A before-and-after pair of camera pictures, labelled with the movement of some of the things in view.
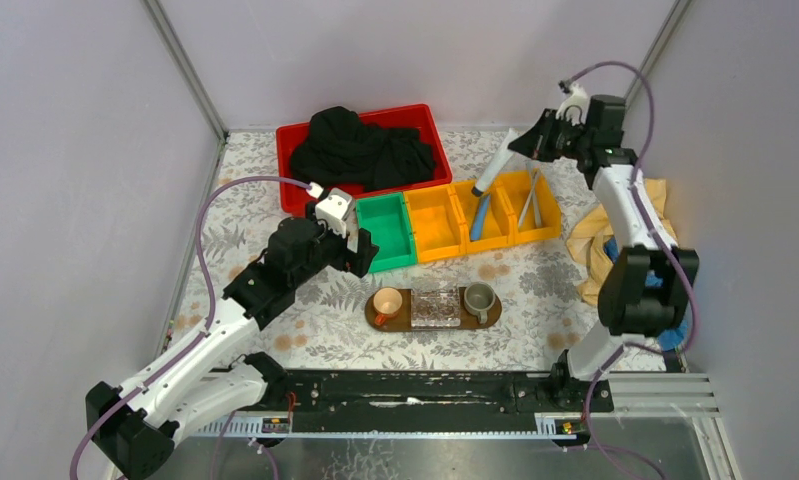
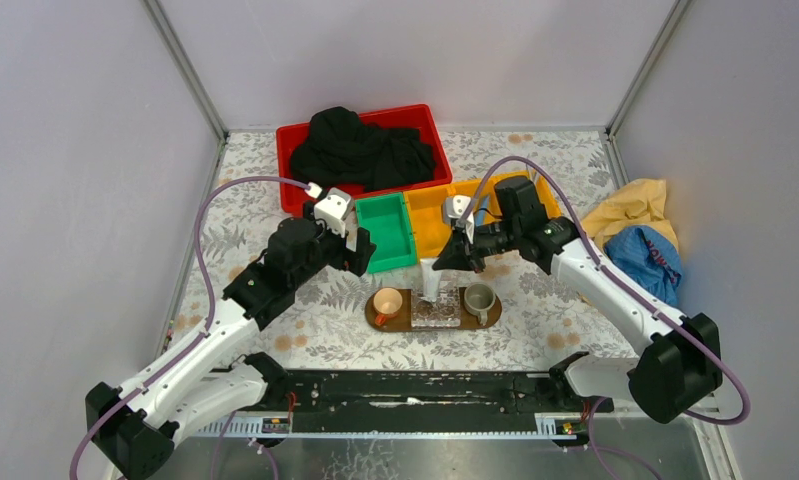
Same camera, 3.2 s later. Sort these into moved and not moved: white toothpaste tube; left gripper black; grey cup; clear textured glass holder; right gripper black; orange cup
Moved: right gripper black; white toothpaste tube
Not moved: clear textured glass holder; orange cup; left gripper black; grey cup
